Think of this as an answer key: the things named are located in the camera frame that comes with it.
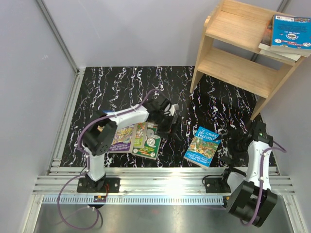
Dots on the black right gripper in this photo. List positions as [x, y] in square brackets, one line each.
[235, 157]

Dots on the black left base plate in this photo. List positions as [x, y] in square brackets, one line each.
[110, 185]

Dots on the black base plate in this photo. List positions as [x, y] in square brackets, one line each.
[214, 185]
[110, 185]

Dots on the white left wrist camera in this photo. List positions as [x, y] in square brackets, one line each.
[171, 109]

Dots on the blue 91-storey treehouse book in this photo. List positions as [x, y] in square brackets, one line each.
[108, 112]

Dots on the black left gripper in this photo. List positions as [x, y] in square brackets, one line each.
[170, 128]

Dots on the aluminium mounting rail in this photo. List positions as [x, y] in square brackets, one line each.
[134, 181]

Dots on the blue paperback book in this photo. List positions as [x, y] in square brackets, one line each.
[291, 35]

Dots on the purple 52-storey treehouse book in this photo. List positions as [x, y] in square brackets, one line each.
[123, 140]

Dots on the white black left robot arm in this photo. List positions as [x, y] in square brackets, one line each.
[98, 136]

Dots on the slotted cable duct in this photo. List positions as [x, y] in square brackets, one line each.
[135, 200]

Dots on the blue 26-storey treehouse book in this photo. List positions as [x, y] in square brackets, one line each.
[202, 148]

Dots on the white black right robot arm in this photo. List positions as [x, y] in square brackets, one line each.
[251, 199]

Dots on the green paperback book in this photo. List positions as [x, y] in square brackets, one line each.
[151, 143]

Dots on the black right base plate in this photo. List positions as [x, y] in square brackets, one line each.
[214, 185]

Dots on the dark tale of two cities book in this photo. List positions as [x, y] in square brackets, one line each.
[265, 49]

